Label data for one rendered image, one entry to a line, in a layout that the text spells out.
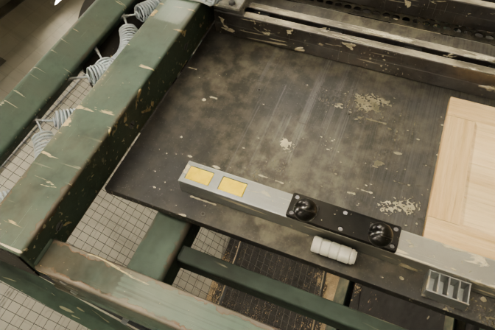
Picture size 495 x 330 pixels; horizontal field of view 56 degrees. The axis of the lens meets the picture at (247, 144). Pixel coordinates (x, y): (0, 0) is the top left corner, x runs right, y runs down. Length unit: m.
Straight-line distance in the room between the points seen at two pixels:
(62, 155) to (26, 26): 6.40
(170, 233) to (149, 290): 0.17
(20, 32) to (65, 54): 5.62
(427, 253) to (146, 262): 0.51
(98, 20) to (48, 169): 0.86
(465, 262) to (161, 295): 0.51
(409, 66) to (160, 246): 0.68
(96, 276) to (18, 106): 0.77
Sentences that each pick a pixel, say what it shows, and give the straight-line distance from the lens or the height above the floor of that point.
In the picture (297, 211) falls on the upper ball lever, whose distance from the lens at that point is 0.74.
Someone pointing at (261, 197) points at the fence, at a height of 1.57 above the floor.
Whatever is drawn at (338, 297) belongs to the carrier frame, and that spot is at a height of 0.78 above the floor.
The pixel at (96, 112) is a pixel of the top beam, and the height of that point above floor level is 1.92.
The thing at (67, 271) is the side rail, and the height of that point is 1.80.
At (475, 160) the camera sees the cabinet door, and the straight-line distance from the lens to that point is 1.04.
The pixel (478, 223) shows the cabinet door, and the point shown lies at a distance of 0.96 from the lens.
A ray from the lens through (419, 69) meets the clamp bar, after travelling 1.14.
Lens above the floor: 1.83
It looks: 12 degrees down
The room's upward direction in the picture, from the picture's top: 56 degrees counter-clockwise
